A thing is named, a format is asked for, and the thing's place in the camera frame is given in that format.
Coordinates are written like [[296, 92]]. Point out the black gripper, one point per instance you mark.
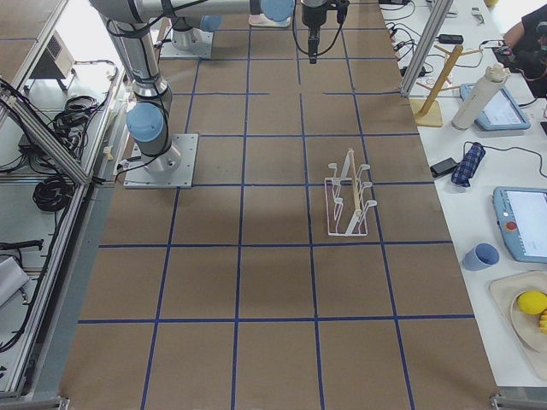
[[312, 14]]

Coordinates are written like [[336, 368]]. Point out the cream plate with fruit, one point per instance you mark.
[[527, 324]]

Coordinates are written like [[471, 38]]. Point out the blue-grey cup on desk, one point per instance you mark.
[[480, 257]]

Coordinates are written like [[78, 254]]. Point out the white cylinder roll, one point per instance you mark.
[[482, 92]]

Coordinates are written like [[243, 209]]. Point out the pink cup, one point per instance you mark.
[[258, 20]]

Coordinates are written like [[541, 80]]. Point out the teach pendant tablet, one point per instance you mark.
[[501, 113]]

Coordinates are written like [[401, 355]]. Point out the yellow lemon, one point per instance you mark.
[[532, 302]]

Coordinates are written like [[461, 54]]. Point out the wooden stand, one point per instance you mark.
[[427, 111]]

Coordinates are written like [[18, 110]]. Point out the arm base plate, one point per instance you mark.
[[190, 45], [171, 170]]

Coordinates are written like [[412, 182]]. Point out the white wire cup rack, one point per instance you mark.
[[346, 197]]

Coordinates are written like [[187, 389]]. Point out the folded plaid umbrella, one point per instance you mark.
[[467, 168]]

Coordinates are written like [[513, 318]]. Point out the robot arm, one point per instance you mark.
[[128, 24]]

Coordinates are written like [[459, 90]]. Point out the black power adapter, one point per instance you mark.
[[444, 167]]

